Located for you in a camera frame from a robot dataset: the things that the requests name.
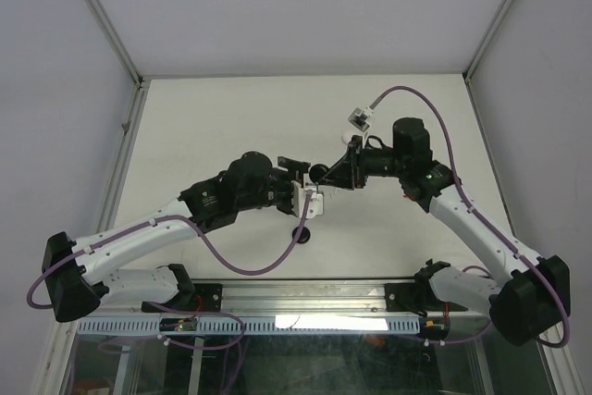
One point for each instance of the aluminium mounting rail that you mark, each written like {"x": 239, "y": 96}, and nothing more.
{"x": 296, "y": 298}

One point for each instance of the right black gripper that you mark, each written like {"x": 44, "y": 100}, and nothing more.
{"x": 350, "y": 172}

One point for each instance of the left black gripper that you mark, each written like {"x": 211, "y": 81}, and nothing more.
{"x": 295, "y": 172}

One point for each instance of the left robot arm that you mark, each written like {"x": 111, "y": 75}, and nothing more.
{"x": 83, "y": 274}

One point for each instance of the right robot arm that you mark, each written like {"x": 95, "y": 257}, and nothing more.
{"x": 524, "y": 294}

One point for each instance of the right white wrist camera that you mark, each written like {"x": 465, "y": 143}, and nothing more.
{"x": 361, "y": 119}

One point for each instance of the black earbud case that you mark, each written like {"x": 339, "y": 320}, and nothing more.
{"x": 317, "y": 172}
{"x": 301, "y": 236}

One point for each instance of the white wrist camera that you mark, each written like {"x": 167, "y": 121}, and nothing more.
{"x": 311, "y": 203}
{"x": 361, "y": 119}

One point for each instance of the right aluminium frame post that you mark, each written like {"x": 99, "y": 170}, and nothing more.
{"x": 501, "y": 13}

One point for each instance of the left aluminium frame post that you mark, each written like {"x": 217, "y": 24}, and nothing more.
{"x": 112, "y": 37}

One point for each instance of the aluminium frame post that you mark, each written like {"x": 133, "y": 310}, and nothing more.
{"x": 501, "y": 13}
{"x": 112, "y": 37}

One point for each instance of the white slotted cable duct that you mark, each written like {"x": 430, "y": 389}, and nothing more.
{"x": 251, "y": 325}

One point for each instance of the white earbud case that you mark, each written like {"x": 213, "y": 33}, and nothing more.
{"x": 346, "y": 137}

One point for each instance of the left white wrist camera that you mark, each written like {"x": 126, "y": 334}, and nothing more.
{"x": 311, "y": 203}

